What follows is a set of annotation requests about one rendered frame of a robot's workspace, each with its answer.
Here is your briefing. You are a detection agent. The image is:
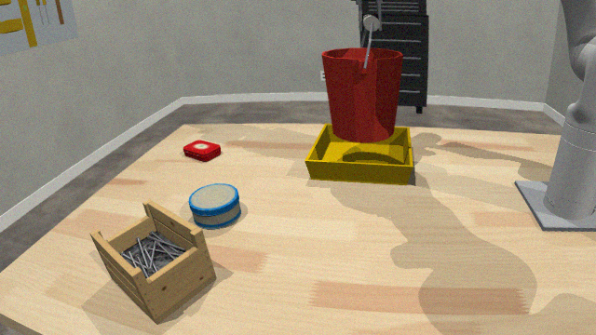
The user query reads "round tin with blue rim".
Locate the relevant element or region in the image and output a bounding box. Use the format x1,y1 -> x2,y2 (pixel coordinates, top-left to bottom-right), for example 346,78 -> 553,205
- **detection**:
188,183 -> 241,230

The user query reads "yellow shallow tray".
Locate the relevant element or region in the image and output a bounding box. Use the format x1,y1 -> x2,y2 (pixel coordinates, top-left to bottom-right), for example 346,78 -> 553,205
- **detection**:
305,124 -> 413,185

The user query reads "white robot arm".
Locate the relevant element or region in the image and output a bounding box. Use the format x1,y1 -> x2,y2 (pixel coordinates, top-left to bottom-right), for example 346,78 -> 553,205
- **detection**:
543,0 -> 596,221

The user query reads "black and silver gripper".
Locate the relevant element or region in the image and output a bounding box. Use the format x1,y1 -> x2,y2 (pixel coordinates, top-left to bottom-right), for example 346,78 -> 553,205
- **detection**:
354,0 -> 383,31

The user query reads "wooden crate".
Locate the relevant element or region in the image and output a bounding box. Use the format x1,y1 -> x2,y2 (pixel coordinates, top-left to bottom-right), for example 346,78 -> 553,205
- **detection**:
90,199 -> 217,324

